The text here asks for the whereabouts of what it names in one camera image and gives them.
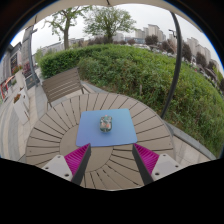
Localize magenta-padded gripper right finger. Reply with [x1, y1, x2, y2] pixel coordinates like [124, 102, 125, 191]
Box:
[131, 142, 184, 186]

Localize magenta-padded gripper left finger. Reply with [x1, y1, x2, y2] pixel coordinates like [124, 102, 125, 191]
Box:
[40, 143, 92, 186]

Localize transparent green computer mouse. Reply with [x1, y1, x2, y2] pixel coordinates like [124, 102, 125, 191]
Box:
[99, 114, 113, 133]

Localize blue mouse pad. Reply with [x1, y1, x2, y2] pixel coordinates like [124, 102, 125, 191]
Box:
[75, 108, 138, 148]

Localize white flower planter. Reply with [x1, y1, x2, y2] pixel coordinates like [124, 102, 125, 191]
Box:
[12, 93, 31, 125]

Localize brown slatted chair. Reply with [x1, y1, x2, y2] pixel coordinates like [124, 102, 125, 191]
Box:
[41, 67, 91, 108]

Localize green hedge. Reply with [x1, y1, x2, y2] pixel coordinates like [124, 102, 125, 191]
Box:
[39, 43, 224, 158]

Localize dark curved parasol pole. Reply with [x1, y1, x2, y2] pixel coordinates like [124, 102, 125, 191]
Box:
[160, 11, 184, 119]

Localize dark sign pillar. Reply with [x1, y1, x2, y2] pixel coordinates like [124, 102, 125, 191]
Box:
[20, 26, 41, 89]

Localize bare-trunked sparse tree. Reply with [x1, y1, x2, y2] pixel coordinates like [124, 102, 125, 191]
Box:
[44, 5, 91, 51]

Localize distant apartment buildings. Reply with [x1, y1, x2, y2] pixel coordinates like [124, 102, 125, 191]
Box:
[113, 23, 218, 73]

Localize round leafy tree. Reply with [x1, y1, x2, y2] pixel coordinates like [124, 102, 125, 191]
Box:
[83, 5, 137, 44]

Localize beige parasol canopy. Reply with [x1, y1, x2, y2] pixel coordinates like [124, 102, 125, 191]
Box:
[29, 0, 201, 33]

